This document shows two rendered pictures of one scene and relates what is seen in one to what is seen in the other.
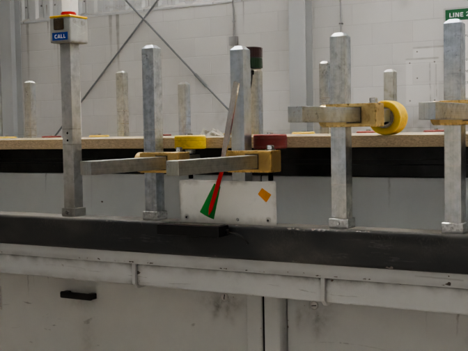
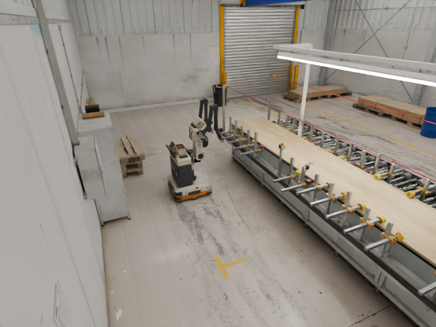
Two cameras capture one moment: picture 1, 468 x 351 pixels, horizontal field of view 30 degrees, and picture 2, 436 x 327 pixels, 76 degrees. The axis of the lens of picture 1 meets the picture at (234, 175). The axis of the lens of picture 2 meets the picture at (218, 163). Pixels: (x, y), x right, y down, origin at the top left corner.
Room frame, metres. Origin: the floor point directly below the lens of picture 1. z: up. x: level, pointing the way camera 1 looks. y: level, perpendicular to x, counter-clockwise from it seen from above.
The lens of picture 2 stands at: (-1.19, -1.08, 2.81)
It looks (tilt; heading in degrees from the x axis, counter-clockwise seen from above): 27 degrees down; 38
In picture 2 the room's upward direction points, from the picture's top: 1 degrees counter-clockwise
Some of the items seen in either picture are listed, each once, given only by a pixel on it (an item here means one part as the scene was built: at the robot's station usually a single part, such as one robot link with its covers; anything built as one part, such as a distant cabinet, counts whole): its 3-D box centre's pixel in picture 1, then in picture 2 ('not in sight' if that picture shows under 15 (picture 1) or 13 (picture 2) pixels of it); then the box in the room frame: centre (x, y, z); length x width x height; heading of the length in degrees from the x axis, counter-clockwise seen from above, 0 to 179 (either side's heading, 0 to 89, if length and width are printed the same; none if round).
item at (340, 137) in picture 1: (341, 143); (314, 190); (1.91, -0.24, 0.89); 0.04 x 0.04 x 0.48; 60
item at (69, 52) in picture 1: (71, 129); (280, 162); (2.29, 0.42, 0.93); 0.05 x 0.05 x 0.45; 60
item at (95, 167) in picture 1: (145, 164); (286, 178); (2.06, 0.21, 0.84); 0.43 x 0.03 x 0.04; 150
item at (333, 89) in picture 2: not in sight; (317, 91); (10.18, 2.56, 0.23); 2.41 x 0.77 x 0.17; 152
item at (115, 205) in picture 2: not in sight; (105, 167); (0.83, 2.71, 0.78); 0.90 x 0.45 x 1.55; 60
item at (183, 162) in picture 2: not in sight; (182, 163); (1.88, 2.05, 0.59); 0.55 x 0.34 x 0.83; 60
